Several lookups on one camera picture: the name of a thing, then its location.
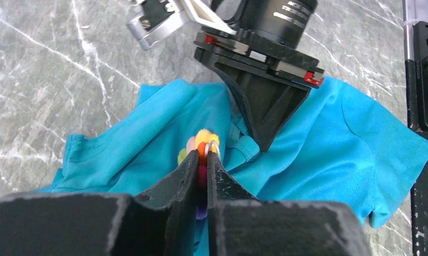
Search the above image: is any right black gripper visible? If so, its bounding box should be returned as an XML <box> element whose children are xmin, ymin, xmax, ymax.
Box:
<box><xmin>194</xmin><ymin>1</ymin><xmax>324</xmax><ymax>152</ymax></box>

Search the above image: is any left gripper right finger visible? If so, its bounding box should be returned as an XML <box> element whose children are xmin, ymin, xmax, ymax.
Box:
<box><xmin>207</xmin><ymin>152</ymin><xmax>371</xmax><ymax>255</ymax></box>

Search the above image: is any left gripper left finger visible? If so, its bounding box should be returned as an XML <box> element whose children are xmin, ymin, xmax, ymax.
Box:
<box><xmin>0</xmin><ymin>150</ymin><xmax>199</xmax><ymax>255</ymax></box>

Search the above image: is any colourful flower plush patch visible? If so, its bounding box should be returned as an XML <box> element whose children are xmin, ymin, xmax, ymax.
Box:
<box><xmin>177</xmin><ymin>129</ymin><xmax>220</xmax><ymax>220</ymax></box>

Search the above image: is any teal t-shirt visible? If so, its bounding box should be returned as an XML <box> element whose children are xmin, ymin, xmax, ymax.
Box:
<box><xmin>0</xmin><ymin>76</ymin><xmax>428</xmax><ymax>256</ymax></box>

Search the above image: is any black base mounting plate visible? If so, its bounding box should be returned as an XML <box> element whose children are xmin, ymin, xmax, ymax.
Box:
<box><xmin>405</xmin><ymin>21</ymin><xmax>428</xmax><ymax>255</ymax></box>

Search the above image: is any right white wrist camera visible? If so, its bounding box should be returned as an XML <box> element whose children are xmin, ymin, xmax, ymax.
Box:
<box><xmin>126</xmin><ymin>0</ymin><xmax>236</xmax><ymax>50</ymax></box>

